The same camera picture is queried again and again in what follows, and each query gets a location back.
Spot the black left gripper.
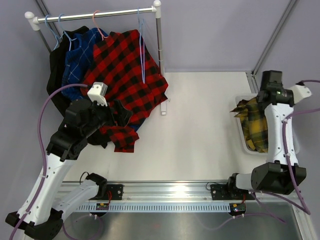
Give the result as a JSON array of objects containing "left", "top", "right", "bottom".
[{"left": 82, "top": 98, "right": 133, "bottom": 137}]

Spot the light blue wire hanger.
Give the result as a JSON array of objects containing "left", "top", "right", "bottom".
[{"left": 137, "top": 7, "right": 146, "bottom": 84}]

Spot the red black checked shirt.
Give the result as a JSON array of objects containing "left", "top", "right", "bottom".
[{"left": 83, "top": 29, "right": 169, "bottom": 153}]

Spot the yellow plaid shirt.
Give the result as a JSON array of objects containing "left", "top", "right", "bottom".
[{"left": 230, "top": 97, "right": 269, "bottom": 154}]

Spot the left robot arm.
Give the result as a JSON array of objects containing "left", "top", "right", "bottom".
[{"left": 5, "top": 99, "right": 133, "bottom": 240}]

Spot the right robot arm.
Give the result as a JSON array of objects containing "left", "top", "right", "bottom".
[{"left": 226, "top": 70, "right": 312, "bottom": 199}]

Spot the blue plaid shirt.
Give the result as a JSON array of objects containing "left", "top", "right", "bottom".
[{"left": 61, "top": 27, "right": 108, "bottom": 87}]

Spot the blue hanger on rack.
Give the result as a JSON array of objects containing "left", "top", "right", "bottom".
[
  {"left": 58, "top": 13, "right": 76, "bottom": 51},
  {"left": 44, "top": 14, "right": 60, "bottom": 50}
]

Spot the black garment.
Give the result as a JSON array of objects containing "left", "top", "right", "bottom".
[{"left": 46, "top": 26, "right": 111, "bottom": 149}]

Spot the white perforated basket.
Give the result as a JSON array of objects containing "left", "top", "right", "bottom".
[{"left": 234, "top": 93, "right": 301, "bottom": 156}]

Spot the metal clothes rack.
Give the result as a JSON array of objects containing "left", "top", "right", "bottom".
[{"left": 24, "top": 0, "right": 171, "bottom": 116}]

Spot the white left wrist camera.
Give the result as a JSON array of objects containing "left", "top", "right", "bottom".
[{"left": 87, "top": 82, "right": 108, "bottom": 107}]

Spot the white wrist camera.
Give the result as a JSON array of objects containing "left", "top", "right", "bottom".
[
  {"left": 87, "top": 82, "right": 108, "bottom": 107},
  {"left": 289, "top": 83, "right": 312, "bottom": 105}
]

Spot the aluminium mounting rail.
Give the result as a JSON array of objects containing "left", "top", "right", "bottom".
[{"left": 54, "top": 181, "right": 305, "bottom": 203}]

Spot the white slotted cable duct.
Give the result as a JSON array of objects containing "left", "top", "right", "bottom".
[{"left": 75, "top": 202, "right": 231, "bottom": 213}]

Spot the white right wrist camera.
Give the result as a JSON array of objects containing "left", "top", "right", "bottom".
[{"left": 289, "top": 83, "right": 312, "bottom": 105}]

